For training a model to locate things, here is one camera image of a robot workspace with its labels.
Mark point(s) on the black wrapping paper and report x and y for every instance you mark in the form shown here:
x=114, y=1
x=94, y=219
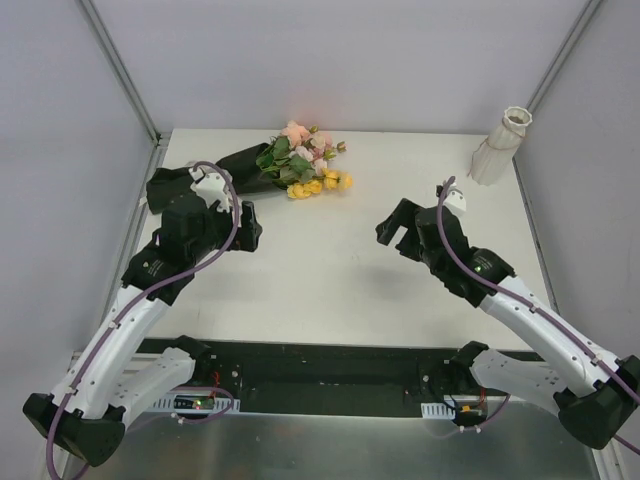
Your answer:
x=167, y=184

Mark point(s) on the left aluminium frame post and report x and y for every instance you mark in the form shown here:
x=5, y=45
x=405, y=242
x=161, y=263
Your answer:
x=118, y=68

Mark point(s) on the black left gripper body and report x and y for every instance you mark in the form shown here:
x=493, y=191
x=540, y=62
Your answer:
x=248, y=226

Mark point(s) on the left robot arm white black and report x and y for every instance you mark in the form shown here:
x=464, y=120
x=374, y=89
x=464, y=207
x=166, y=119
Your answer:
x=89, y=411

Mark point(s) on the white cable duct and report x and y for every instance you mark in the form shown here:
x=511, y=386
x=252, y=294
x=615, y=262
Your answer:
x=194, y=403
x=438, y=411

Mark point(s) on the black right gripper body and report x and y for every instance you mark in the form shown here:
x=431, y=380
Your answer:
x=405, y=236

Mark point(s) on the artificial flower bunch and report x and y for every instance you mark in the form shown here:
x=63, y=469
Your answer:
x=298, y=160

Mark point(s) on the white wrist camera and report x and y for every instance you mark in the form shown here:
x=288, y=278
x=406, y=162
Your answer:
x=211, y=186
x=454, y=200

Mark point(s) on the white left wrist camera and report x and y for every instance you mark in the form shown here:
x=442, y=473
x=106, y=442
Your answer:
x=211, y=186

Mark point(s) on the white ribbed ceramic vase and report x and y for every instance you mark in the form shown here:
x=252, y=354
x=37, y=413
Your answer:
x=494, y=154

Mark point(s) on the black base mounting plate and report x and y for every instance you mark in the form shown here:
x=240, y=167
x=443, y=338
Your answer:
x=275, y=378

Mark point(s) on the right white cable duct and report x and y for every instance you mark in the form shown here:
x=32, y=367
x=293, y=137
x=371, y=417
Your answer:
x=438, y=411

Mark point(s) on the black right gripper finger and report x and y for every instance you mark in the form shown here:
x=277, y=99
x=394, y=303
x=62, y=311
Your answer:
x=403, y=215
x=411, y=245

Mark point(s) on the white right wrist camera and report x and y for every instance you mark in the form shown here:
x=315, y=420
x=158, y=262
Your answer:
x=454, y=200

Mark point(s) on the left white cable duct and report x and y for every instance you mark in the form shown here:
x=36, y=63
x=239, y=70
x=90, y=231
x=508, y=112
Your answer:
x=194, y=403

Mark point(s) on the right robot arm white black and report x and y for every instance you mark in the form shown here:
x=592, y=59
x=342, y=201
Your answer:
x=590, y=390

